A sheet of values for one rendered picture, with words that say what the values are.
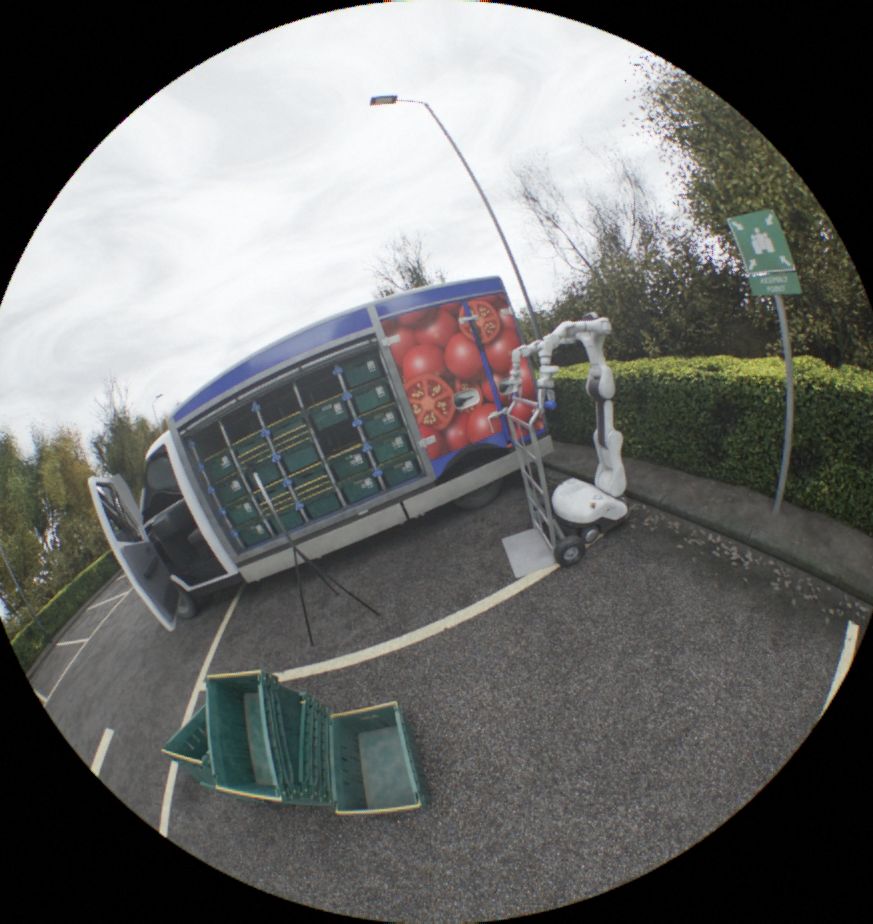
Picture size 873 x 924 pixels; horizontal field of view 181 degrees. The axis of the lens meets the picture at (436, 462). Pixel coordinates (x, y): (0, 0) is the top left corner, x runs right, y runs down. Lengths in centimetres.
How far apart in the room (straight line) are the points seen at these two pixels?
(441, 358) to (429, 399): 43
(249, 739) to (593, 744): 161
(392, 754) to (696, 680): 158
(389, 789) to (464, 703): 66
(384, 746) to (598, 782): 108
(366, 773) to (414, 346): 322
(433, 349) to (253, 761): 332
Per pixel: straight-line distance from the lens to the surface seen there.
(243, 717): 174
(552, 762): 155
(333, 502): 295
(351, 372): 279
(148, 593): 340
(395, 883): 175
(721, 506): 272
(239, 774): 168
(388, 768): 173
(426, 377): 269
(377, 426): 278
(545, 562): 226
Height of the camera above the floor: 154
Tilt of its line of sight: 16 degrees down
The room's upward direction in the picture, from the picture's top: 20 degrees counter-clockwise
